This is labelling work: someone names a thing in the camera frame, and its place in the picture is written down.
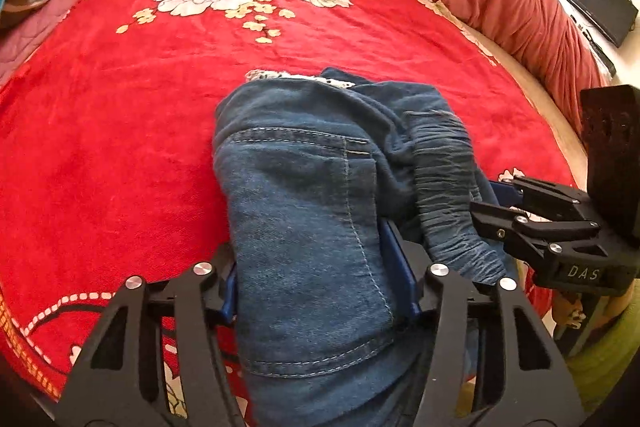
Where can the green cloth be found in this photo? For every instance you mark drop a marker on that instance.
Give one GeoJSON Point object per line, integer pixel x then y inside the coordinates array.
{"type": "Point", "coordinates": [610, 347]}

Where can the red floral blanket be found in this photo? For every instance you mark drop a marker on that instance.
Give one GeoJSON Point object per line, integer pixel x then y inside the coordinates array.
{"type": "Point", "coordinates": [125, 132]}

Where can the dark shelf under screen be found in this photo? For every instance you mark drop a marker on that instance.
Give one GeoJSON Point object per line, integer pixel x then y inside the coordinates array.
{"type": "Point", "coordinates": [602, 54]}

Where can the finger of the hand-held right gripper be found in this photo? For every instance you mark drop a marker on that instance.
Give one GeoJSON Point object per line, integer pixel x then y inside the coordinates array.
{"type": "Point", "coordinates": [506, 193]}
{"type": "Point", "coordinates": [492, 219]}

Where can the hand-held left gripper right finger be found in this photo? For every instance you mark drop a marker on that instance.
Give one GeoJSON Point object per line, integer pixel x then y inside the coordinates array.
{"type": "Point", "coordinates": [400, 267]}

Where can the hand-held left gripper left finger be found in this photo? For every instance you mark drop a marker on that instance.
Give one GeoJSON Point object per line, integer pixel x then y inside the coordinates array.
{"type": "Point", "coordinates": [229, 297]}

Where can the beige mattress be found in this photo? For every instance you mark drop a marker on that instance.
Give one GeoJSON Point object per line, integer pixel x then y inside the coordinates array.
{"type": "Point", "coordinates": [540, 97]}

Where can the pink quilted sheet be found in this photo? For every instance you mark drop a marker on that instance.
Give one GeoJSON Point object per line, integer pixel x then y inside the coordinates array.
{"type": "Point", "coordinates": [45, 17]}

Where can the blue denim pants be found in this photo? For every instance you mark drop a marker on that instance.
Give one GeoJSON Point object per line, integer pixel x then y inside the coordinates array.
{"type": "Point", "coordinates": [305, 217]}

